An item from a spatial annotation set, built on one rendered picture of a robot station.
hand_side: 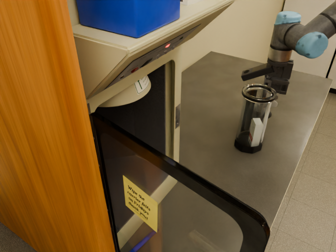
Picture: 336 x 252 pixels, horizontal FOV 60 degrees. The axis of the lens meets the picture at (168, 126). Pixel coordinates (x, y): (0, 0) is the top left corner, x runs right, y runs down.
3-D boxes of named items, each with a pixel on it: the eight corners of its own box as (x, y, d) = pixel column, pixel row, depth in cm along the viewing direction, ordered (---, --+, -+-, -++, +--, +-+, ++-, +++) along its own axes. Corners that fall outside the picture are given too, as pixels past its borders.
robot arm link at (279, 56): (269, 49, 96) (270, 41, 103) (266, 62, 99) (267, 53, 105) (293, 52, 94) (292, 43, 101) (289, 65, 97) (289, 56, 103)
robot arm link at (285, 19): (287, 18, 87) (271, 10, 94) (279, 53, 94) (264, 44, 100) (309, 16, 89) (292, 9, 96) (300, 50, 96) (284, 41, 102)
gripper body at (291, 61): (285, 96, 104) (294, 65, 97) (260, 93, 106) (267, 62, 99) (285, 87, 110) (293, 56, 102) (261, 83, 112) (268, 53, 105)
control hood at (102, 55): (72, 97, 44) (57, 30, 38) (183, 35, 65) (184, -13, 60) (132, 121, 38) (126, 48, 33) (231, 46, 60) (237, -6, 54)
